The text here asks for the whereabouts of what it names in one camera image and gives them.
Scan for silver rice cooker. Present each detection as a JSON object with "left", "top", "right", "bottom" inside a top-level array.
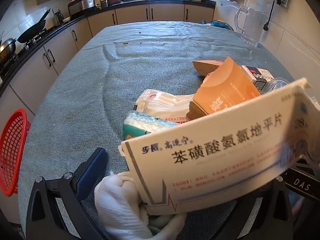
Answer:
[{"left": 68, "top": 0, "right": 96, "bottom": 18}]

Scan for blue plastic bag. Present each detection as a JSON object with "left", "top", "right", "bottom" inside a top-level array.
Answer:
[{"left": 201, "top": 20, "right": 234, "bottom": 31}]

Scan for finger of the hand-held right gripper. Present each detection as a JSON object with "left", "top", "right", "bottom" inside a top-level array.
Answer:
[{"left": 287, "top": 160, "right": 317, "bottom": 178}]

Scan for black frying pan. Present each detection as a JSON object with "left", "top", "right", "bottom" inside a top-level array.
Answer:
[{"left": 17, "top": 8, "right": 51, "bottom": 43}]

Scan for crumpled white tissue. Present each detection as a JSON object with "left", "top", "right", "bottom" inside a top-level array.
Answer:
[{"left": 94, "top": 171, "right": 187, "bottom": 240}]

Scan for beige kitchen cabinets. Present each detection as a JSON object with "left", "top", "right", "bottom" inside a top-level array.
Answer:
[{"left": 0, "top": 4, "right": 215, "bottom": 123}]

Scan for clear glass pitcher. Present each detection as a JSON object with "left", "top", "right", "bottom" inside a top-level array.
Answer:
[{"left": 234, "top": 6, "right": 267, "bottom": 47}]

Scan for orange paper carton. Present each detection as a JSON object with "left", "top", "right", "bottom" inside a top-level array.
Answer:
[{"left": 187, "top": 57, "right": 262, "bottom": 120}]

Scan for black kitchen countertop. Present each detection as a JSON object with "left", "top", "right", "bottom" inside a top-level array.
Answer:
[{"left": 0, "top": 0, "right": 217, "bottom": 87}]

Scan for red plastic basket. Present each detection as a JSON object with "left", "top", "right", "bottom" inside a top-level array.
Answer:
[{"left": 0, "top": 109, "right": 32, "bottom": 197}]

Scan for white medicine box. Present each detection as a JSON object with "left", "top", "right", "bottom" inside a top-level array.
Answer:
[{"left": 118, "top": 78, "right": 312, "bottom": 216}]

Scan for metal wok with lid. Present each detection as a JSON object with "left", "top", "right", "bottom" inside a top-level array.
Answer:
[{"left": 0, "top": 31, "right": 18, "bottom": 65}]

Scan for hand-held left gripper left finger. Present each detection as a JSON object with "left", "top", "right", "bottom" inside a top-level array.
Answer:
[{"left": 26, "top": 147, "right": 108, "bottom": 240}]

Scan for black and white cigarette box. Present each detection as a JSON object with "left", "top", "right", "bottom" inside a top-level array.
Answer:
[{"left": 241, "top": 65, "right": 275, "bottom": 86}]

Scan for green tissue packet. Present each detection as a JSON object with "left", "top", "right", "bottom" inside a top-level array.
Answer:
[{"left": 122, "top": 110, "right": 179, "bottom": 140}]

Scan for tan wooden wedge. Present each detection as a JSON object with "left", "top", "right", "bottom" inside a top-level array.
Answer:
[{"left": 192, "top": 60, "right": 224, "bottom": 77}]

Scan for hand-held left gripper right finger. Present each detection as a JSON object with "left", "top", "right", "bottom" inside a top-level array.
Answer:
[{"left": 215, "top": 176, "right": 293, "bottom": 240}]

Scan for black power cable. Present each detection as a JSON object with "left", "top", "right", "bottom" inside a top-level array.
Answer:
[{"left": 264, "top": 0, "right": 277, "bottom": 30}]

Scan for grey tablecloth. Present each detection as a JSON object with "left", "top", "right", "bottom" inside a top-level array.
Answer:
[{"left": 17, "top": 21, "right": 294, "bottom": 240}]

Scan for white plastic wrapper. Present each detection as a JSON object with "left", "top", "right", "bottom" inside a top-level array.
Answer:
[{"left": 135, "top": 89, "right": 194, "bottom": 124}]

